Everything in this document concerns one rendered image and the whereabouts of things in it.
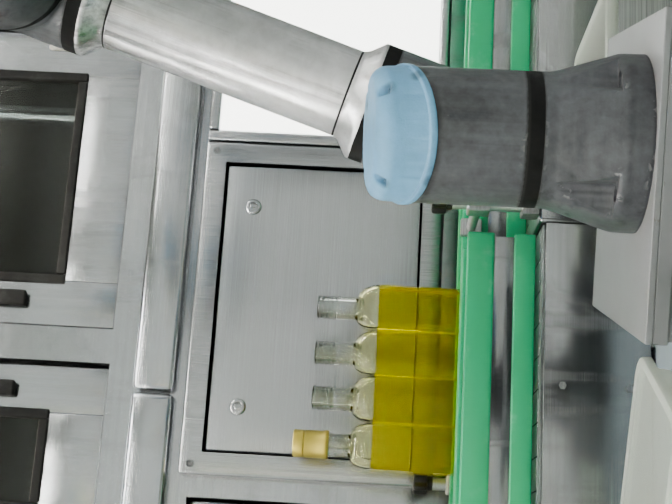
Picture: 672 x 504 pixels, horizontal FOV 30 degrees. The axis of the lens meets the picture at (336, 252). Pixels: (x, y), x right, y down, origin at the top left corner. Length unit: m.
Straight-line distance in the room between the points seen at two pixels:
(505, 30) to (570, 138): 0.67
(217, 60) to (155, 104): 0.68
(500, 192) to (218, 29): 0.32
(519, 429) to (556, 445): 0.05
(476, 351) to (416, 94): 0.49
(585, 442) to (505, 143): 0.50
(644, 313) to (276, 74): 0.40
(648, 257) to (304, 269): 0.80
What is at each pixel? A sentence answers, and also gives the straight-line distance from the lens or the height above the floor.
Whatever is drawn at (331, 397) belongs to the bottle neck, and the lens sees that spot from 1.56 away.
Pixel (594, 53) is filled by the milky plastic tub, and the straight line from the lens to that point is 1.55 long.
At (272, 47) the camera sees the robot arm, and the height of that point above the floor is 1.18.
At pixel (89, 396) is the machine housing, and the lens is 1.78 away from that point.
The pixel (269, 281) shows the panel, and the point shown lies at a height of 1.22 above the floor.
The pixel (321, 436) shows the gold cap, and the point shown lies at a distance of 1.55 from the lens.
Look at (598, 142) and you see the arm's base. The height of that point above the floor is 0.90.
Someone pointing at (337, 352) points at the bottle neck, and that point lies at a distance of 1.57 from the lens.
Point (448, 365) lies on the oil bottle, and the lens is 1.56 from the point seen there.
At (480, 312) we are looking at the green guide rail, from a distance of 1.46.
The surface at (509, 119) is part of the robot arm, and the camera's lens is 1.03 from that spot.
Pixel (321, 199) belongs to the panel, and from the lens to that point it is 1.77.
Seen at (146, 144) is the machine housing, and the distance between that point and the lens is 1.84.
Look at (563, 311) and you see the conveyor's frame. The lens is 1.45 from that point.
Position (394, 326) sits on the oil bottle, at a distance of 1.56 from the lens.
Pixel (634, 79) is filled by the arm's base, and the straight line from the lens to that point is 1.04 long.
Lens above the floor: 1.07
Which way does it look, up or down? 2 degrees up
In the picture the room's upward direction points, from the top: 87 degrees counter-clockwise
